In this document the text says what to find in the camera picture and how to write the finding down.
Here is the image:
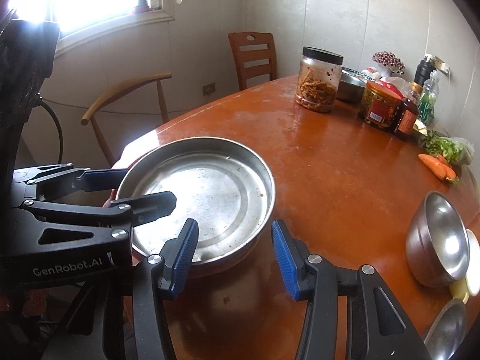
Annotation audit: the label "wall power outlet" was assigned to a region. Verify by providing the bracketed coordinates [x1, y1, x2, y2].
[424, 54, 450, 76]

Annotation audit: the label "red-label sauce jar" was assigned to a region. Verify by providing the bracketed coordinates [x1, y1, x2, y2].
[357, 80, 402, 130]

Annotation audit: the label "black cable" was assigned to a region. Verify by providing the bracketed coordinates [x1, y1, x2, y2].
[35, 95, 65, 166]

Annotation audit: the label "black thermos flask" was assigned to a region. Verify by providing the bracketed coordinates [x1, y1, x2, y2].
[413, 54, 436, 86]

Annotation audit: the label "carrot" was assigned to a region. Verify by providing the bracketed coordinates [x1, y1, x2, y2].
[418, 154, 448, 180]
[434, 154, 459, 185]

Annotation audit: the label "clear bottle green contents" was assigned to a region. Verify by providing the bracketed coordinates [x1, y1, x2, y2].
[418, 70, 439, 126]

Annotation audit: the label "clear jar black lid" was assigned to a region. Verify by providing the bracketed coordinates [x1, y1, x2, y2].
[295, 46, 343, 113]

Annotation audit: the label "low wall socket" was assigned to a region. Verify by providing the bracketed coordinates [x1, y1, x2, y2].
[202, 82, 216, 96]

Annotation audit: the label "large steel bowl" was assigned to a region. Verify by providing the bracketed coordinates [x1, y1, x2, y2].
[405, 191, 470, 288]

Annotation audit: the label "dark sauce bottle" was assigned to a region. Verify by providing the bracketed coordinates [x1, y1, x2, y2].
[394, 81, 422, 140]

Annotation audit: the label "steel basin behind jars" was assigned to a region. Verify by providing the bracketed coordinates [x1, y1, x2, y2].
[337, 67, 368, 103]

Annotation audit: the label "round steel pan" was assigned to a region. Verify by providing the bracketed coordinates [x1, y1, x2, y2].
[116, 136, 276, 277]

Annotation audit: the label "curved-back dark-seat chair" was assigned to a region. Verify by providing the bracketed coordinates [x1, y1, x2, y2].
[80, 72, 173, 166]

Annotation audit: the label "yellow white ceramic bowl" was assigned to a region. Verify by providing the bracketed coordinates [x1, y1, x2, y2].
[449, 229, 480, 305]

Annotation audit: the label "brown slatted wooden chair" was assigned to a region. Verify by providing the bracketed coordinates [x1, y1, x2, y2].
[228, 31, 278, 91]

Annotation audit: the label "bag of green vegetables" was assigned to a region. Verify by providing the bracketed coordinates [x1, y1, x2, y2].
[420, 130, 475, 166]

